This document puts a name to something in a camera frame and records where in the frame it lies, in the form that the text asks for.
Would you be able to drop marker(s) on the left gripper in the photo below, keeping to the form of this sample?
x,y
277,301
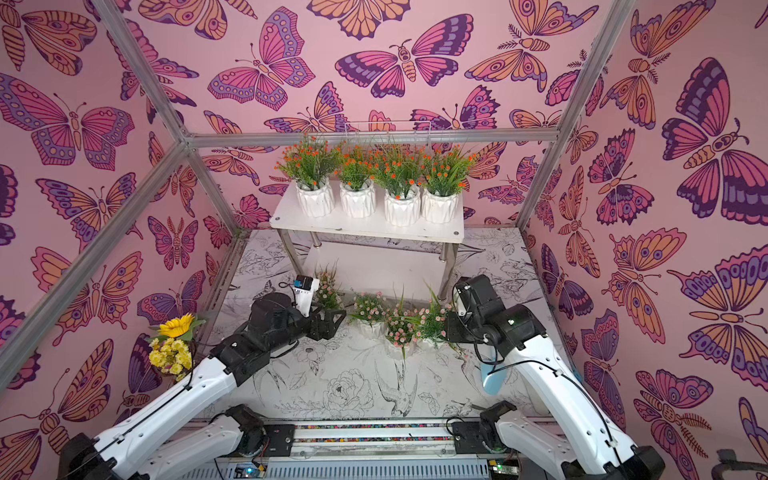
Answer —
x,y
328,330

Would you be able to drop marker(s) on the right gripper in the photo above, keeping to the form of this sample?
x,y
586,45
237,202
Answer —
x,y
456,327

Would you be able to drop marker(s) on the pink potted plant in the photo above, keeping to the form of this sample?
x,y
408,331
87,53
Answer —
x,y
431,322
328,296
369,314
400,332

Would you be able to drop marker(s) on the orange potted plant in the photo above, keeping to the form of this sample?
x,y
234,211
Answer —
x,y
310,164
356,181
444,176
397,172

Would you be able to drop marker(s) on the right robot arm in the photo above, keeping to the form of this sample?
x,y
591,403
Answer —
x,y
592,446

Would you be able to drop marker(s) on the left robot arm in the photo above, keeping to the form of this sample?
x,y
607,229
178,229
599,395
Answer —
x,y
145,445

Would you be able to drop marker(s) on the white two-tier rack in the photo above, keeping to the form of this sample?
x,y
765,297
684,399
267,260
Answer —
x,y
313,244

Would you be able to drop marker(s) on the light blue garden trowel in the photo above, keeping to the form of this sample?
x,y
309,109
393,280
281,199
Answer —
x,y
493,377

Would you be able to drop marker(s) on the sunflower bouquet in vase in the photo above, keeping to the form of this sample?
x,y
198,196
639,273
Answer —
x,y
171,350

